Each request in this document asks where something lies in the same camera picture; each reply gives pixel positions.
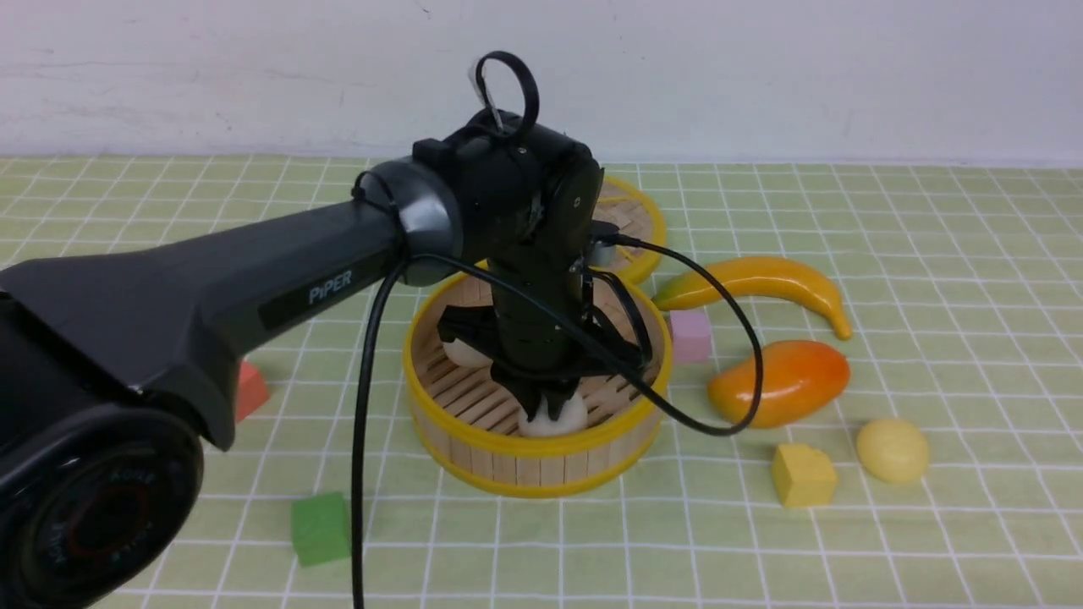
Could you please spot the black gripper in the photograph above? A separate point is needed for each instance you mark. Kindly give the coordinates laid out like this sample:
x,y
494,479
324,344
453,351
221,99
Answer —
x,y
543,332

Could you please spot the white bun front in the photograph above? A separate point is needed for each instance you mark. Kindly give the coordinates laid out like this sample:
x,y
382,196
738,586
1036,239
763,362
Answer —
x,y
572,418

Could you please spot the white bun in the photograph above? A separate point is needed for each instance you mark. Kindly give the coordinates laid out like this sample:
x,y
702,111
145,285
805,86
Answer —
x,y
463,355
572,418

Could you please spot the yellow round bun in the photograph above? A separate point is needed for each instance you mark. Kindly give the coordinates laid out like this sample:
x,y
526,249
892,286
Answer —
x,y
893,450

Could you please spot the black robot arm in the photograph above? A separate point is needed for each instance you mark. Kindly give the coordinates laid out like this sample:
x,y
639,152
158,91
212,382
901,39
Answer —
x,y
115,366

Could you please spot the bamboo steamer tray yellow rim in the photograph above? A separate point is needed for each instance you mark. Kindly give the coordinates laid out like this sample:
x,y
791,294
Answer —
x,y
469,424

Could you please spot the woven bamboo steamer lid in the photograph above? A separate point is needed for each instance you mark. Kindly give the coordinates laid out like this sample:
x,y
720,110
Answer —
x,y
636,215

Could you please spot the pink foam cube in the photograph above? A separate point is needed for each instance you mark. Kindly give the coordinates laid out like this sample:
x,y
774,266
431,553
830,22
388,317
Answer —
x,y
691,336

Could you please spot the yellow green toy banana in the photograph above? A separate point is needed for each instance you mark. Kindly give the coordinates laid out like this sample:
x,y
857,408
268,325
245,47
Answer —
x,y
772,277

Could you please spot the green foam cube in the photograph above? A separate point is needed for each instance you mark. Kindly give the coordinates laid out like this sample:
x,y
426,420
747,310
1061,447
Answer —
x,y
320,529

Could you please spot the orange toy mango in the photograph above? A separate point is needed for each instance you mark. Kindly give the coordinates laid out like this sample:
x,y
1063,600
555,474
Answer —
x,y
800,377

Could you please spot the yellow foam cube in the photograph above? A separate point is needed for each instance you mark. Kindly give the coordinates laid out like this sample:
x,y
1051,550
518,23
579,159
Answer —
x,y
803,476

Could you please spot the red foam cube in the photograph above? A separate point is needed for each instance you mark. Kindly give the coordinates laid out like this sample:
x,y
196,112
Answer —
x,y
252,391

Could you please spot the green checkered tablecloth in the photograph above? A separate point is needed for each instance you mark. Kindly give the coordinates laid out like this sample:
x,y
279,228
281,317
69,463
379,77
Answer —
x,y
963,285

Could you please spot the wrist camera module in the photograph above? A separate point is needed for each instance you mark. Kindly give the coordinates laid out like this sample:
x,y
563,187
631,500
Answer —
x,y
601,248

